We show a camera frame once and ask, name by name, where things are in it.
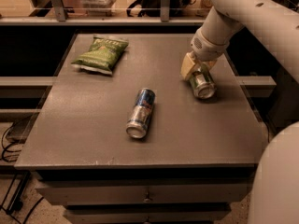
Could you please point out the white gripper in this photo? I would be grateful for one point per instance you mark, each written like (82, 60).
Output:
(207, 48)

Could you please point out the green soda can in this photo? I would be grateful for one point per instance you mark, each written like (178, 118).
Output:
(203, 85)

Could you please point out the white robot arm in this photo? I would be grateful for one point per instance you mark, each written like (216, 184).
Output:
(275, 192)

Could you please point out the blue silver energy drink can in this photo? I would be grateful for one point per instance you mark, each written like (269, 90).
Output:
(139, 120)

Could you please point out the black bag on shelf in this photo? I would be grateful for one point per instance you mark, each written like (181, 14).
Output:
(153, 8)

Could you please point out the green chip bag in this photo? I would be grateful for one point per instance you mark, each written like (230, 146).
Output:
(103, 54)

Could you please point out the grey drawer cabinet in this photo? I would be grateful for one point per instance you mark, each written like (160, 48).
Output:
(137, 147)

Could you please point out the metal shelf rail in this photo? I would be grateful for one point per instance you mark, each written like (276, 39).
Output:
(71, 12)

